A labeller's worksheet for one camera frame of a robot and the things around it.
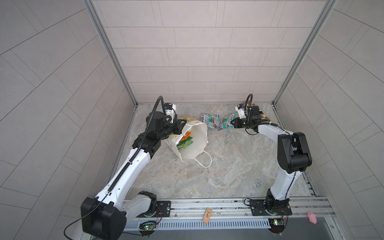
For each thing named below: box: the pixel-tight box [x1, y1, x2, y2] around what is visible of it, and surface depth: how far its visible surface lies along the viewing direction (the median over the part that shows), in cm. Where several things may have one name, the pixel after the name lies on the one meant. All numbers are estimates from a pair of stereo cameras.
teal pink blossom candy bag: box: [201, 113, 221, 131], surface depth 104 cm
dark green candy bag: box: [176, 136, 194, 150], surface depth 88 cm
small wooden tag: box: [202, 208, 213, 224], surface depth 70 cm
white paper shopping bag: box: [165, 116, 212, 168], surface depth 86 cm
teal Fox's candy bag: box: [219, 111, 238, 131], surface depth 98 cm
